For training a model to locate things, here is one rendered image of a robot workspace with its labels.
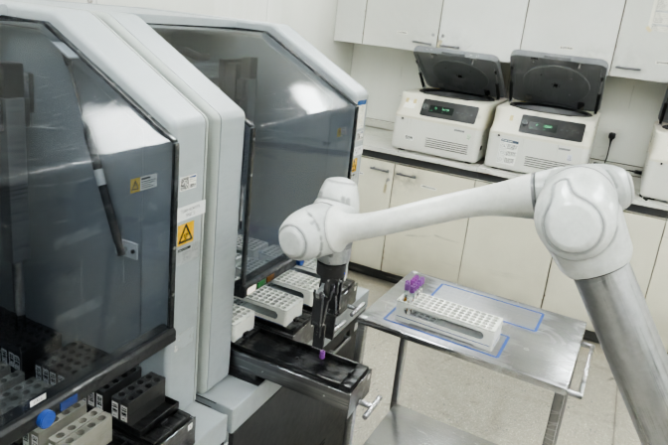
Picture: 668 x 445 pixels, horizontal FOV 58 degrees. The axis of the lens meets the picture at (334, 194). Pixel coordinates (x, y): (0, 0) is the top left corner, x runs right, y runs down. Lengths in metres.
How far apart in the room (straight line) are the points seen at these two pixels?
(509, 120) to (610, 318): 2.57
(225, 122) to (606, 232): 0.79
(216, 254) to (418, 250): 2.60
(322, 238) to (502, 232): 2.53
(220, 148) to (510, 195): 0.63
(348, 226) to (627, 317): 0.55
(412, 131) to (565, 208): 2.76
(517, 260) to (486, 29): 1.41
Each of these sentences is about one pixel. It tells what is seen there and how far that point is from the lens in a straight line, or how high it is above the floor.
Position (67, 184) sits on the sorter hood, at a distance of 1.05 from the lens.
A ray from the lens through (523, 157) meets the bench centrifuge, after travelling 3.64.
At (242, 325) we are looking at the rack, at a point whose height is 0.85.
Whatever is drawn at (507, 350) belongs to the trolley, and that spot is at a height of 0.82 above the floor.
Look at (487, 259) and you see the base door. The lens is 3.81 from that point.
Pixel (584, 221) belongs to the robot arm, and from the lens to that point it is 1.07.
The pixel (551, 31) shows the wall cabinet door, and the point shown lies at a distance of 3.86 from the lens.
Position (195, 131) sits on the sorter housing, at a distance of 1.28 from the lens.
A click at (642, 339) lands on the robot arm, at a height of 1.19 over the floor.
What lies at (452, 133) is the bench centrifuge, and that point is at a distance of 3.70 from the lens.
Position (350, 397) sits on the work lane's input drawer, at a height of 0.80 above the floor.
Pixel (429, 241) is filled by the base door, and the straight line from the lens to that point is 3.88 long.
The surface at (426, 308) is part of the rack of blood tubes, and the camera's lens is 1.83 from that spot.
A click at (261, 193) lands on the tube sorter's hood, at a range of 1.52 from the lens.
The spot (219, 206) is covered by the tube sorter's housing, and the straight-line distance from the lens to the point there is 1.40.
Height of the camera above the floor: 1.67
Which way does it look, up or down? 16 degrees down
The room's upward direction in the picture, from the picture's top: 6 degrees clockwise
